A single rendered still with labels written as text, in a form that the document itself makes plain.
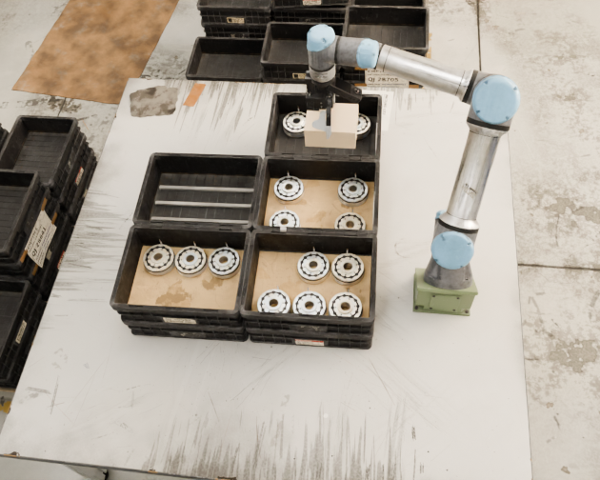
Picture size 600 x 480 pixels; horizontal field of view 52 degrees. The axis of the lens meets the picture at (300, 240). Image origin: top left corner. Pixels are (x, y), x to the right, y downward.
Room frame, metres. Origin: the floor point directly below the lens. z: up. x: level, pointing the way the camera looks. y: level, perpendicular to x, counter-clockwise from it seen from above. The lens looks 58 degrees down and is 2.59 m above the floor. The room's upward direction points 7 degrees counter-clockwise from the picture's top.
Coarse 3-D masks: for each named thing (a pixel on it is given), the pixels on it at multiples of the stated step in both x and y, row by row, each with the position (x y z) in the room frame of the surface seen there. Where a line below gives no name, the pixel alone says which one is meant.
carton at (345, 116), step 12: (336, 108) 1.38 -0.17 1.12; (348, 108) 1.37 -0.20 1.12; (312, 120) 1.34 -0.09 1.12; (336, 120) 1.32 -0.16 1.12; (348, 120) 1.32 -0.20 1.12; (312, 132) 1.29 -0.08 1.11; (324, 132) 1.29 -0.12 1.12; (336, 132) 1.28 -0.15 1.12; (348, 132) 1.27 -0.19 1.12; (312, 144) 1.29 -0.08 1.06; (324, 144) 1.29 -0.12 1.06; (336, 144) 1.28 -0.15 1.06; (348, 144) 1.27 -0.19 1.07
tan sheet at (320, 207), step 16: (272, 192) 1.29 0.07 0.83; (304, 192) 1.28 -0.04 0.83; (320, 192) 1.27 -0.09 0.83; (336, 192) 1.26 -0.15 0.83; (272, 208) 1.23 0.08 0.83; (288, 208) 1.22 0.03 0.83; (304, 208) 1.21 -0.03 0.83; (320, 208) 1.20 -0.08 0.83; (336, 208) 1.19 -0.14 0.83; (368, 208) 1.18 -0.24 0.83; (304, 224) 1.15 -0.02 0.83; (320, 224) 1.14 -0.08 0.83; (368, 224) 1.11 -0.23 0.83
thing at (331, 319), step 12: (252, 240) 1.04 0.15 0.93; (252, 252) 1.00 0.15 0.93; (372, 252) 0.95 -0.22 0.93; (372, 264) 0.91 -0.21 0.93; (372, 276) 0.86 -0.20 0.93; (372, 288) 0.83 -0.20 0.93; (372, 300) 0.79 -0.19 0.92; (240, 312) 0.80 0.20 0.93; (252, 312) 0.80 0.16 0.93; (264, 312) 0.79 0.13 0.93; (276, 312) 0.79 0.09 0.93; (372, 312) 0.75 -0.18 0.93; (348, 324) 0.73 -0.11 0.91; (360, 324) 0.72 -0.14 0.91
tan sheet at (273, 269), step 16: (272, 256) 1.04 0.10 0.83; (288, 256) 1.03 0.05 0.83; (336, 256) 1.01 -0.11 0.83; (368, 256) 0.99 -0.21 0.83; (256, 272) 0.98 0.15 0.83; (272, 272) 0.98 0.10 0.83; (288, 272) 0.97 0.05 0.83; (368, 272) 0.93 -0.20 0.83; (256, 288) 0.93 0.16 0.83; (272, 288) 0.92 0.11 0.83; (288, 288) 0.91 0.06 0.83; (304, 288) 0.91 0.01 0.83; (320, 288) 0.90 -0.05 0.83; (336, 288) 0.89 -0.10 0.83; (352, 288) 0.88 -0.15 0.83; (368, 288) 0.88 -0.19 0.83; (256, 304) 0.87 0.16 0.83; (272, 304) 0.86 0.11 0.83; (368, 304) 0.82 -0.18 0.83
